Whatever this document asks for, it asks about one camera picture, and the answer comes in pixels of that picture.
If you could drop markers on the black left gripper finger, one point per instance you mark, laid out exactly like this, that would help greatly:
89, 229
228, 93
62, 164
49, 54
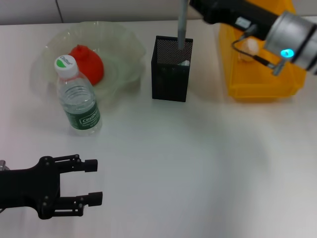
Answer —
95, 198
90, 165

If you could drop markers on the yellow plastic bin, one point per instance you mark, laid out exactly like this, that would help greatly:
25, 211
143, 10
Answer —
260, 84

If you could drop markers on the green utility knife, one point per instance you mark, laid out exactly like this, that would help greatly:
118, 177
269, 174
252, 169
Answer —
184, 63

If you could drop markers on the clear green-label water bottle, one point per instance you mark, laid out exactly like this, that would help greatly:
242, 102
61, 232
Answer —
79, 104

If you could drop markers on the black mesh pen holder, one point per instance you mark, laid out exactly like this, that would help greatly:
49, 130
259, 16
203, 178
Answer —
171, 81

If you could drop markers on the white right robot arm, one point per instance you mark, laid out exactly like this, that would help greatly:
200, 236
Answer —
297, 42

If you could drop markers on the red-orange fruit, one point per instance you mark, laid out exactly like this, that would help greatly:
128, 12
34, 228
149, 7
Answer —
91, 64

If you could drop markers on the grey pen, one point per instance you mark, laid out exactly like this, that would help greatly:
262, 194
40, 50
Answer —
182, 24

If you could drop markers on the white paper ball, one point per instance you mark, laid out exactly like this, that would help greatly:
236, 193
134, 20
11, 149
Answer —
248, 47

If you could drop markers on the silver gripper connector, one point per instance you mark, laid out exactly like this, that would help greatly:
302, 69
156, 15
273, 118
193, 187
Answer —
250, 31
3, 166

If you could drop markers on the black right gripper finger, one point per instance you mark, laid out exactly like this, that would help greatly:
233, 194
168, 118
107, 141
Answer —
200, 7

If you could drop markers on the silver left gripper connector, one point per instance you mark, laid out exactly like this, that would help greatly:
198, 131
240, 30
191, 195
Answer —
3, 166

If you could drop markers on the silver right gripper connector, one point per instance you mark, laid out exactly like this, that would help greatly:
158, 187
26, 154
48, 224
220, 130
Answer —
250, 31

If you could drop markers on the clear glass wavy bowl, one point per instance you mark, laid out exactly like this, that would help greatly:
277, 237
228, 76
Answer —
119, 49

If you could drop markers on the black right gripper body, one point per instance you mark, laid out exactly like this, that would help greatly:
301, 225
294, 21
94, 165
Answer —
232, 12

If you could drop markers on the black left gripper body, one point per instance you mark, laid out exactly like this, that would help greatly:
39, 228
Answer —
27, 188

